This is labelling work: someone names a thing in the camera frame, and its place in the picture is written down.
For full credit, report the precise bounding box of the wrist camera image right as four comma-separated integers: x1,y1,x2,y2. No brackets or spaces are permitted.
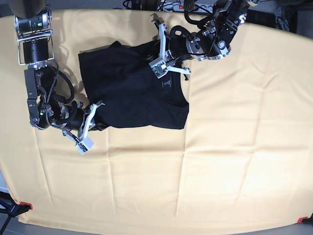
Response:
149,58,169,79

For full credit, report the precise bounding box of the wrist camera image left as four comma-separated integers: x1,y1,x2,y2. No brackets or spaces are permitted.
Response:
75,137,94,155

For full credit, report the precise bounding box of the red-black clamp left corner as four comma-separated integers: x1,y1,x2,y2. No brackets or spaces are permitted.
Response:
0,200,33,218

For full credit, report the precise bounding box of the yellow table cloth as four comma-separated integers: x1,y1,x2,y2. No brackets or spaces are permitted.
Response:
0,17,313,235

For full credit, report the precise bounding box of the white power strip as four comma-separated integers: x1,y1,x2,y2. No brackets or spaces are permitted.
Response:
171,2,216,13

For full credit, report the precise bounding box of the red-black clamp right corner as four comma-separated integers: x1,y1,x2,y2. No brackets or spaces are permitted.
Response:
297,214,313,225

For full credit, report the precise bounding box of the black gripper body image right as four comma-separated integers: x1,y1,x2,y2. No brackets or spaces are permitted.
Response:
144,15,191,81

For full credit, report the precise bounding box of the red-black clamp corner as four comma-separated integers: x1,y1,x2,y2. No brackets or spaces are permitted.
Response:
0,200,33,218
297,214,313,225

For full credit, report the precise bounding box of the dark navy T-shirt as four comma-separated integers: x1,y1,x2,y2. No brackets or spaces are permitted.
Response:
78,40,189,130

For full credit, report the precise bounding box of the robot arm image left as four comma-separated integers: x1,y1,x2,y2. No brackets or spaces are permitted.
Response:
8,0,103,154

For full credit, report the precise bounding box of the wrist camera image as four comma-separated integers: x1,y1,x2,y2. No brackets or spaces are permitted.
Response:
75,137,94,155
149,58,169,79

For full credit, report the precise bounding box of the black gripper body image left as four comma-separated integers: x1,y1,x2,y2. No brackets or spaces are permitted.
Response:
61,101,108,144

